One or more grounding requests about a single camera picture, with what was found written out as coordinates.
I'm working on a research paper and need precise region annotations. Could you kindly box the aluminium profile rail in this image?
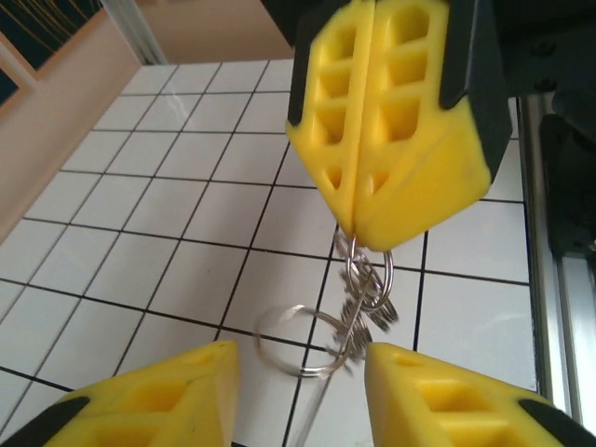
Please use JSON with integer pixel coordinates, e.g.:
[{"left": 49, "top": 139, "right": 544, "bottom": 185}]
[{"left": 514, "top": 90, "right": 596, "bottom": 447}]

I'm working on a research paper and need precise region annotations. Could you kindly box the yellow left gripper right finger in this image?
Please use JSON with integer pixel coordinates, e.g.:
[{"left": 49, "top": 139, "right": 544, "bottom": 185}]
[{"left": 364, "top": 341, "right": 596, "bottom": 447}]

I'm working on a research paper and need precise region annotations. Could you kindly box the aluminium corner post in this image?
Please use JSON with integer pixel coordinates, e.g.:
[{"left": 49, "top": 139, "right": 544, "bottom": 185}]
[{"left": 101, "top": 0, "right": 167, "bottom": 66}]

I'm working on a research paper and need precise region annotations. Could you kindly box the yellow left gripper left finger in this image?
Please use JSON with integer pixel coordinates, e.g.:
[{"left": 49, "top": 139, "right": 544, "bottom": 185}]
[{"left": 0, "top": 338, "right": 241, "bottom": 447}]

